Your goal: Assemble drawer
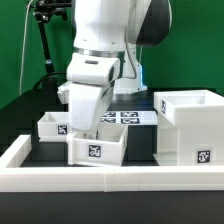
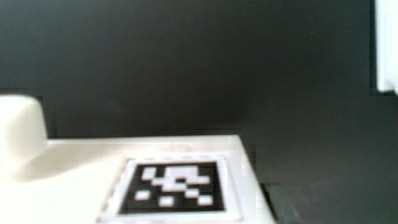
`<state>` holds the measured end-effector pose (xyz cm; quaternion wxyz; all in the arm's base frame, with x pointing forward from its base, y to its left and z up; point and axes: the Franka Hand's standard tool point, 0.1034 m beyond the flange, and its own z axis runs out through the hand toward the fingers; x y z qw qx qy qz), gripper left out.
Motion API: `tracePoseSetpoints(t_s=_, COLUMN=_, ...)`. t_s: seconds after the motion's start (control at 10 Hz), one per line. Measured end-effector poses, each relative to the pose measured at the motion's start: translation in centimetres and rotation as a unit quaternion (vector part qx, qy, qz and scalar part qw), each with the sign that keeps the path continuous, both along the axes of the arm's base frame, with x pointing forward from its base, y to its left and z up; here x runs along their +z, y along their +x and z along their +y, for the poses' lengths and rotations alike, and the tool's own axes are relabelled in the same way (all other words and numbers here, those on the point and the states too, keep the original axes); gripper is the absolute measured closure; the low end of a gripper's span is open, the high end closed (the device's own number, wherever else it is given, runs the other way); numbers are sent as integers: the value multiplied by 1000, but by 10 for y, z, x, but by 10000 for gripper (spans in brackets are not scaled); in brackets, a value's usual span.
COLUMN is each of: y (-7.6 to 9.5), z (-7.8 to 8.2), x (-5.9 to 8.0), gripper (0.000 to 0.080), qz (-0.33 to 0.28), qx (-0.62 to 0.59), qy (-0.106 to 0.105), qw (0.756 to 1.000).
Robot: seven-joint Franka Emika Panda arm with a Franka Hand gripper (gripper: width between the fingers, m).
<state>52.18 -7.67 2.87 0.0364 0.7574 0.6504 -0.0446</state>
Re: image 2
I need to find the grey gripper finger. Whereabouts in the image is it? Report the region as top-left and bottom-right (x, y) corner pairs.
(259, 183), (309, 224)

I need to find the white border fence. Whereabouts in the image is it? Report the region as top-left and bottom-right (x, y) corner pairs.
(375, 0), (398, 95)

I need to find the white drawer box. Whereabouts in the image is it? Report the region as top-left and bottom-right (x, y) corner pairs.
(0, 94), (275, 224)

